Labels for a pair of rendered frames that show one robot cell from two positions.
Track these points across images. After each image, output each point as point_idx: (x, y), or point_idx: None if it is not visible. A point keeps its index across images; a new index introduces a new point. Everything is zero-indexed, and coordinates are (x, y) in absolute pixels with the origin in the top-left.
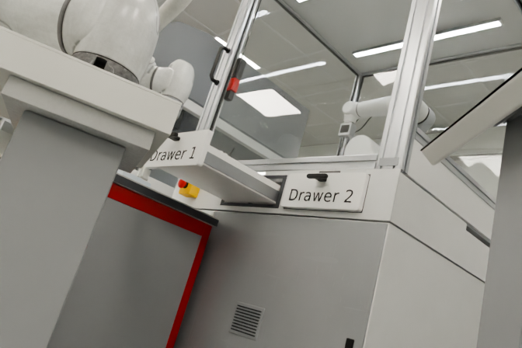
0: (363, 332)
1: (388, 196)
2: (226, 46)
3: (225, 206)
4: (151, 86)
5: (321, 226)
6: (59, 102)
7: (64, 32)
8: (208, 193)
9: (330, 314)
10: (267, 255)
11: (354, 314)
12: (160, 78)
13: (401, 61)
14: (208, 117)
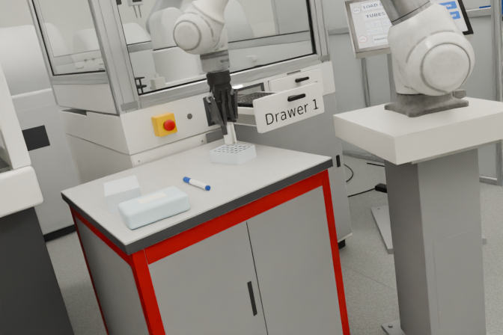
0: (340, 149)
1: (331, 78)
2: None
3: (215, 125)
4: (216, 45)
5: None
6: None
7: None
8: (186, 122)
9: (325, 151)
10: (275, 142)
11: (334, 143)
12: (222, 33)
13: None
14: (120, 37)
